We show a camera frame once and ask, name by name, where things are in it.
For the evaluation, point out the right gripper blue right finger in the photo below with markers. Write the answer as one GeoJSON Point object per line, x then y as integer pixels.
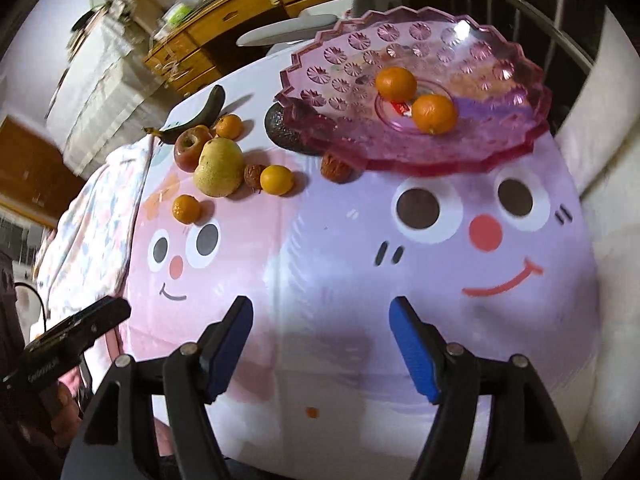
{"type": "Point", "coordinates": [526, 438]}

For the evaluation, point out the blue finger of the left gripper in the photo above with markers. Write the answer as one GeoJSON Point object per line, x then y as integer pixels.
{"type": "Point", "coordinates": [59, 349]}

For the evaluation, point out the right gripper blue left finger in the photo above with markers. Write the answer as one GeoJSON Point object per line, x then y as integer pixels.
{"type": "Point", "coordinates": [117, 438]}

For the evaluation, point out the small mandarin orange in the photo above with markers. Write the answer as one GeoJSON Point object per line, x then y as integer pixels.
{"type": "Point", "coordinates": [434, 114]}
{"type": "Point", "coordinates": [186, 209]}
{"type": "Point", "coordinates": [396, 84]}

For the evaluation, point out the red apple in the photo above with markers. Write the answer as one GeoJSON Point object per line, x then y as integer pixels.
{"type": "Point", "coordinates": [189, 145]}

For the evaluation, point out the yellow pear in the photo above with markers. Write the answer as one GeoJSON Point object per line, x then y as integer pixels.
{"type": "Point", "coordinates": [220, 168]}

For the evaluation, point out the brown lychee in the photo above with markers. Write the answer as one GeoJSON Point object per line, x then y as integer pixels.
{"type": "Point", "coordinates": [334, 169]}
{"type": "Point", "coordinates": [252, 175]}

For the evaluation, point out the blackened overripe banana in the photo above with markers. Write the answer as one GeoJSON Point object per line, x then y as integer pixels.
{"type": "Point", "coordinates": [206, 117]}

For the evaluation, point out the yellow-orange kumquat-like citrus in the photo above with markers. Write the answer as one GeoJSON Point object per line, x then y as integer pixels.
{"type": "Point", "coordinates": [277, 180]}

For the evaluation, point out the mandarin orange with stem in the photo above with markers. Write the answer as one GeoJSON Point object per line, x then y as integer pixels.
{"type": "Point", "coordinates": [229, 126]}

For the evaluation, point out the dark avocado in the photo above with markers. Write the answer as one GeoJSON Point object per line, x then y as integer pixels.
{"type": "Point", "coordinates": [283, 136]}

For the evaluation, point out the floral fleece blanket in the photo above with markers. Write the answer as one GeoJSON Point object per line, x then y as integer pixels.
{"type": "Point", "coordinates": [86, 256]}

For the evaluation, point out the brown wooden door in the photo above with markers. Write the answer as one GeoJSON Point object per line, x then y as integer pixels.
{"type": "Point", "coordinates": [34, 181]}

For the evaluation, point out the cartoon monster tablecloth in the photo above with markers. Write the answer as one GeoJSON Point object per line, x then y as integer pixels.
{"type": "Point", "coordinates": [500, 262]}

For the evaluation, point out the white lace covered piano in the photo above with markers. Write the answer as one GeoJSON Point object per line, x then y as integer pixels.
{"type": "Point", "coordinates": [107, 96]}

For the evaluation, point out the white curtain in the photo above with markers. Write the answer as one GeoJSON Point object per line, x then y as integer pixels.
{"type": "Point", "coordinates": [600, 142]}

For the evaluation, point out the wooden desk with drawers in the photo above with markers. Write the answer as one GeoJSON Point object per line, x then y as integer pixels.
{"type": "Point", "coordinates": [203, 48]}

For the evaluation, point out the pink scalloped plastic fruit plate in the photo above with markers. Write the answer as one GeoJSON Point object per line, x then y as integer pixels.
{"type": "Point", "coordinates": [418, 92]}

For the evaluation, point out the metal window grille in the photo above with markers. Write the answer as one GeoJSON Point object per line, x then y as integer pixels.
{"type": "Point", "coordinates": [560, 36]}

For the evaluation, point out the grey office chair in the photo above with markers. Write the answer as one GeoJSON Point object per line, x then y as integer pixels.
{"type": "Point", "coordinates": [307, 23]}

